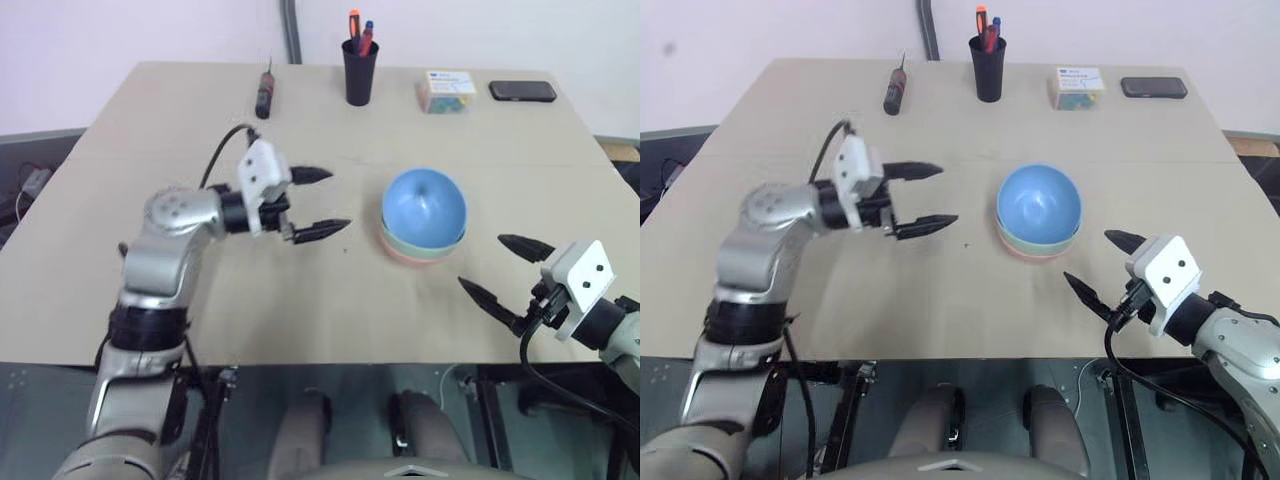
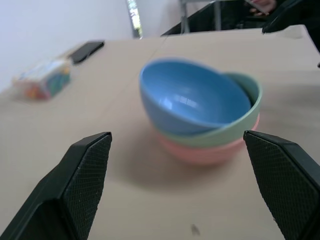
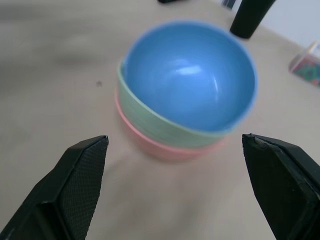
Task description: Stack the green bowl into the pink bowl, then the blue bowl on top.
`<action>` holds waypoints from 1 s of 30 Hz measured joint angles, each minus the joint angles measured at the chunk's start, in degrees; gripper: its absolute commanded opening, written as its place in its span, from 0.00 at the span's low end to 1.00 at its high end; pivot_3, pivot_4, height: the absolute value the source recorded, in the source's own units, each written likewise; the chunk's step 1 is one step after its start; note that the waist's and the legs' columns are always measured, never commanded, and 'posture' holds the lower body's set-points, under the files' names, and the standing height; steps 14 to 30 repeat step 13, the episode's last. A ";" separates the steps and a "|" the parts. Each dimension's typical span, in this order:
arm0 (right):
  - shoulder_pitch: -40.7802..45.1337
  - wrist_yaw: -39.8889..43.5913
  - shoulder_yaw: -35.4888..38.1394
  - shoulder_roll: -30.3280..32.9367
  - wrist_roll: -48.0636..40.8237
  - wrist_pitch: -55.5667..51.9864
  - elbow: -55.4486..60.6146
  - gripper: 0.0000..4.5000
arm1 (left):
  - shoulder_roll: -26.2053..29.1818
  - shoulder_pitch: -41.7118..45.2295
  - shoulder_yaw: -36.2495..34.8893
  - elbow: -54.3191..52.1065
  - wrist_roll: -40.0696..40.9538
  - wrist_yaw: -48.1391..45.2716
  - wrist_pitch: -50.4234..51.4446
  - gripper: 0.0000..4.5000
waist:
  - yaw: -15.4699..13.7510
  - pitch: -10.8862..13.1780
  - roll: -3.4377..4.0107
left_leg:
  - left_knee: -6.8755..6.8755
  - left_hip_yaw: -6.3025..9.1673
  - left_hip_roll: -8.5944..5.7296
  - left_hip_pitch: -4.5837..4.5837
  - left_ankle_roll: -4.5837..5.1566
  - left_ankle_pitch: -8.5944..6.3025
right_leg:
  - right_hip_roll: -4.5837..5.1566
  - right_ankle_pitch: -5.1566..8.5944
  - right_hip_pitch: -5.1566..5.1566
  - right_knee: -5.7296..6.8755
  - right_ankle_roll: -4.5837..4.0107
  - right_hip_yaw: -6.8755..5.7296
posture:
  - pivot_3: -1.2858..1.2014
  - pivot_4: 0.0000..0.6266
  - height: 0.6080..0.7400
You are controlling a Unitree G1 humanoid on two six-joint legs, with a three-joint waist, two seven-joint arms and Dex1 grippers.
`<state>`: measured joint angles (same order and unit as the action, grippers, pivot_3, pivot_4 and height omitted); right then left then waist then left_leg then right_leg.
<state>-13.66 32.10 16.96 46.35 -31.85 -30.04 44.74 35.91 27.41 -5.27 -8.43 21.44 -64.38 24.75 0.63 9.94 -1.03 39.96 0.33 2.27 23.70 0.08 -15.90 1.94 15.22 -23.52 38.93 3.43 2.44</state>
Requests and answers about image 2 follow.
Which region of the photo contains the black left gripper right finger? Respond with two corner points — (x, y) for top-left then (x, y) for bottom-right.
(243, 130), (320, 240)

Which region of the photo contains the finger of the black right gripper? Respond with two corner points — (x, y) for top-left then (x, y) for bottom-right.
(261, 0), (301, 35)

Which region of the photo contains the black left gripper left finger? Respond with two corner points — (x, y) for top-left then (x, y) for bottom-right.
(0, 131), (113, 240)

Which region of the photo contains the green bowl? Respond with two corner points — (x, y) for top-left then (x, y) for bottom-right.
(157, 71), (263, 148)

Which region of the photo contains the blue bowl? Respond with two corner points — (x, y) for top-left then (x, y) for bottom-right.
(138, 57), (252, 136)

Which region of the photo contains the pink bowl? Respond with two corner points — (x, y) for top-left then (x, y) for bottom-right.
(156, 112), (261, 166)

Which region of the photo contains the person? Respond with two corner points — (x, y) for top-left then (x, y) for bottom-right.
(245, 0), (277, 15)

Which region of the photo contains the clear box of colourful items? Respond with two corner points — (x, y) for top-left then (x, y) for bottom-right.
(12, 58), (72, 101)

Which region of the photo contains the black flat phone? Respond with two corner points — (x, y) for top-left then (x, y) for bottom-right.
(68, 40), (105, 65)

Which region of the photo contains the grey metal frame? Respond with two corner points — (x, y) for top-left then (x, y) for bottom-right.
(178, 0), (222, 34)

